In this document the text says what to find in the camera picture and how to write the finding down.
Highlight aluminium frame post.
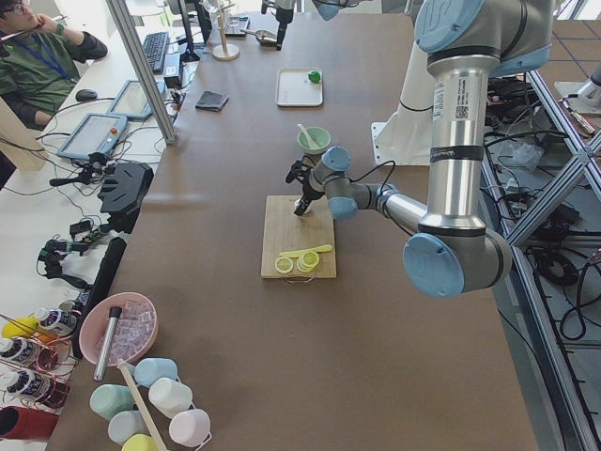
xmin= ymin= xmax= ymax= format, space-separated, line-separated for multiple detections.
xmin=105 ymin=0 xmax=177 ymax=145

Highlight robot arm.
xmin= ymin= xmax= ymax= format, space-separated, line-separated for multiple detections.
xmin=260 ymin=0 xmax=362 ymax=51
xmin=286 ymin=1 xmax=555 ymax=298

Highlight green lime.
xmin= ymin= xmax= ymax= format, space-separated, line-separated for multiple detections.
xmin=307 ymin=70 xmax=322 ymax=85

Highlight white ceramic spoon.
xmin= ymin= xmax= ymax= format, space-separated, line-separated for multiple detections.
xmin=297 ymin=123 xmax=318 ymax=149

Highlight teach pendant near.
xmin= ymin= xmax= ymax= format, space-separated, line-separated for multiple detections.
xmin=56 ymin=113 xmax=128 ymax=161

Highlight bamboo cutting board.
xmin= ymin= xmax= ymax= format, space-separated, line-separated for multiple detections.
xmin=261 ymin=195 xmax=337 ymax=279

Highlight sauce bottle bottom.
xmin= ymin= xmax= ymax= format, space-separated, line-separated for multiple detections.
xmin=1 ymin=369 xmax=51 ymax=401

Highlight seated person green shirt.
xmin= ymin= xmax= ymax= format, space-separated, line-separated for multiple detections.
xmin=1 ymin=1 xmax=108 ymax=131

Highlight light blue mug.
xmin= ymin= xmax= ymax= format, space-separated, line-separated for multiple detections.
xmin=108 ymin=411 xmax=148 ymax=445

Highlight silver metal scoop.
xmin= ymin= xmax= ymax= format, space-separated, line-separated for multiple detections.
xmin=241 ymin=28 xmax=277 ymax=47

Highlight teach pendant far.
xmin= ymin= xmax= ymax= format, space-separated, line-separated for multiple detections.
xmin=107 ymin=80 xmax=152 ymax=122

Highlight yellow plastic knife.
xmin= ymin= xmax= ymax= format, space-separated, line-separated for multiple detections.
xmin=279 ymin=244 xmax=332 ymax=258

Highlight sauce bottle middle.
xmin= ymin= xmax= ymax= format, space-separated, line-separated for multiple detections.
xmin=1 ymin=337 xmax=41 ymax=366

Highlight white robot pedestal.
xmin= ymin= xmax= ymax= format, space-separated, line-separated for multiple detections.
xmin=371 ymin=42 xmax=435 ymax=165

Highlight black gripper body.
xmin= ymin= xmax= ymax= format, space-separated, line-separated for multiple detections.
xmin=261 ymin=0 xmax=295 ymax=45
xmin=285 ymin=160 xmax=324 ymax=202

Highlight sauce bottle top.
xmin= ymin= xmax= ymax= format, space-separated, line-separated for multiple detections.
xmin=33 ymin=308 xmax=77 ymax=336

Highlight light green bowl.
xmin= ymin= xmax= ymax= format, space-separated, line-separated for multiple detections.
xmin=297 ymin=127 xmax=331 ymax=155

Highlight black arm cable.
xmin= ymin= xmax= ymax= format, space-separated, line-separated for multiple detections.
xmin=347 ymin=161 xmax=398 ymax=189

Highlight black keyboard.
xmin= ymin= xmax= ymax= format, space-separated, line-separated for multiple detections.
xmin=142 ymin=32 xmax=169 ymax=73

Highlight yellow mug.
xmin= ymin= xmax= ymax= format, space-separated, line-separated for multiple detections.
xmin=121 ymin=434 xmax=159 ymax=451

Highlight stacked lemon slices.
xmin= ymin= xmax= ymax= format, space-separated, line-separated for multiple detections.
xmin=297 ymin=251 xmax=320 ymax=272

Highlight white mug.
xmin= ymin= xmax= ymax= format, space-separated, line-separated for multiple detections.
xmin=148 ymin=378 xmax=193 ymax=418

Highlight teach pendant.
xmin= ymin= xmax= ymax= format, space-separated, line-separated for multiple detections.
xmin=107 ymin=80 xmax=152 ymax=122
xmin=56 ymin=113 xmax=128 ymax=161

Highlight steel cylinder muddler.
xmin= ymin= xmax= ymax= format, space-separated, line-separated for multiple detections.
xmin=93 ymin=306 xmax=122 ymax=382

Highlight wooden mug stand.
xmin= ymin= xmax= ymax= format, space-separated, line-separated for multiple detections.
xmin=211 ymin=1 xmax=239 ymax=61

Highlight sauce bottle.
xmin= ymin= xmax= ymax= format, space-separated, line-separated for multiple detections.
xmin=33 ymin=308 xmax=77 ymax=336
xmin=1 ymin=337 xmax=41 ymax=366
xmin=1 ymin=369 xmax=51 ymax=401

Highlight cream rabbit tray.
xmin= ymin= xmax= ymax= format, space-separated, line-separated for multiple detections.
xmin=275 ymin=68 xmax=323 ymax=107

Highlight pink mug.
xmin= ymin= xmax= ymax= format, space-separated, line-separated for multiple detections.
xmin=169 ymin=409 xmax=212 ymax=447

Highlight green mug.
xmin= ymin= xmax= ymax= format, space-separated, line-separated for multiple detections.
xmin=89 ymin=384 xmax=134 ymax=421

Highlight grey folded cloth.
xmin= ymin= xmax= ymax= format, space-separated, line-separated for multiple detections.
xmin=194 ymin=90 xmax=229 ymax=112

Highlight black computer mouse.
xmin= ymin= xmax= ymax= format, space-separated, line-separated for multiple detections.
xmin=75 ymin=89 xmax=98 ymax=102

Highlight black bar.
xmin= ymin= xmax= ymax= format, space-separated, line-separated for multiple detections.
xmin=70 ymin=237 xmax=127 ymax=360

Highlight pink bowl with ice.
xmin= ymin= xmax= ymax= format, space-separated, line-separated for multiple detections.
xmin=79 ymin=292 xmax=159 ymax=366

